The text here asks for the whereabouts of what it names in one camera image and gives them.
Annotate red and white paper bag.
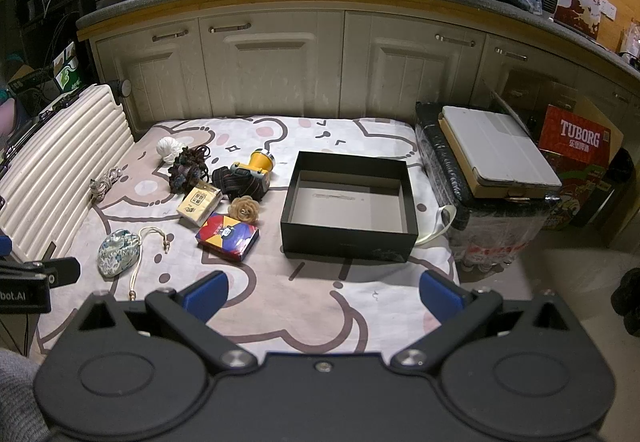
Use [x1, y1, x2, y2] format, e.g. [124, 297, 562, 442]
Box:
[554, 0, 607, 41]

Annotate yellow headlamp with strap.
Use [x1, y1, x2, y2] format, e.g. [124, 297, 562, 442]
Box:
[212, 148, 277, 201]

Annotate beige knitted rose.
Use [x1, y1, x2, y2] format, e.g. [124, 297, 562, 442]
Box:
[228, 195, 261, 226]

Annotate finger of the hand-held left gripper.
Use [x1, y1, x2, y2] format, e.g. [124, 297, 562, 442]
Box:
[30, 258, 81, 289]

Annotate white strap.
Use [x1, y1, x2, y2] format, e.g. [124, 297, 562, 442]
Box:
[418, 204, 457, 244]

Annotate red and blue card box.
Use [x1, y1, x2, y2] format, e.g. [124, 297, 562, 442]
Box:
[194, 212, 261, 263]

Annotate black cardboard box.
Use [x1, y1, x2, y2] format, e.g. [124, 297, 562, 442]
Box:
[279, 150, 419, 264]

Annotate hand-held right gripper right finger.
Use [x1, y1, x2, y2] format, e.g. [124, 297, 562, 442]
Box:
[390, 270, 586, 369]

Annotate white ribbed suitcase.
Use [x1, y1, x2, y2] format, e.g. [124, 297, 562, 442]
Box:
[0, 84, 136, 264]

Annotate cream cabinet door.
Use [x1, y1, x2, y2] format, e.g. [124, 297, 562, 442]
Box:
[343, 10, 487, 124]
[94, 19, 202, 135]
[482, 34, 597, 124]
[198, 10, 346, 119]

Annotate white yarn ball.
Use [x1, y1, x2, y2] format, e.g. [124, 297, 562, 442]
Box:
[157, 137, 184, 164]

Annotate grey tablet case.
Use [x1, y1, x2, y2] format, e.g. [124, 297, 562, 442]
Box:
[441, 105, 563, 188]

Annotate black wrapped bottle case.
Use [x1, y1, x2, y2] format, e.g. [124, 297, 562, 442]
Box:
[414, 100, 563, 273]

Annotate green and white box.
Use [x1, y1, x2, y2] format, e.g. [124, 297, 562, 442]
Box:
[51, 41, 84, 96]

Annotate blue embroidered pouch with cord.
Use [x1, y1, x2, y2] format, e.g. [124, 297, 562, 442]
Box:
[97, 226, 174, 304]

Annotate flat brown cardboard box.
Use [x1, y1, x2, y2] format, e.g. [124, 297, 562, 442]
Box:
[438, 112, 551, 199]

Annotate yellow tissue pack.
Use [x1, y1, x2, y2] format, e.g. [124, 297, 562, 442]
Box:
[177, 181, 223, 227]

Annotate black bin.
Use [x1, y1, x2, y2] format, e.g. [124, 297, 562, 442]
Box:
[575, 147, 637, 229]

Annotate dark braided cord ornament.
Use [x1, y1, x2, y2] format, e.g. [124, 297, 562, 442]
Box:
[169, 146, 212, 194]

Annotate knotted rope tassel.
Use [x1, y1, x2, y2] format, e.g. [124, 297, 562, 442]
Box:
[89, 166, 124, 201]

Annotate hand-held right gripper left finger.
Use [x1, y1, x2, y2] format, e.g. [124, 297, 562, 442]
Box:
[75, 270, 258, 371]

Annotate printed cartoon blanket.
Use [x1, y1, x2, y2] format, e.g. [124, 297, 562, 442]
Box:
[35, 116, 461, 355]

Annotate red beer carton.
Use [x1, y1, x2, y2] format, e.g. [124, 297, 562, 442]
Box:
[538, 104, 617, 230]

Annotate black object on floor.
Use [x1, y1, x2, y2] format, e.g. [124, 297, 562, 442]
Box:
[610, 266, 640, 336]

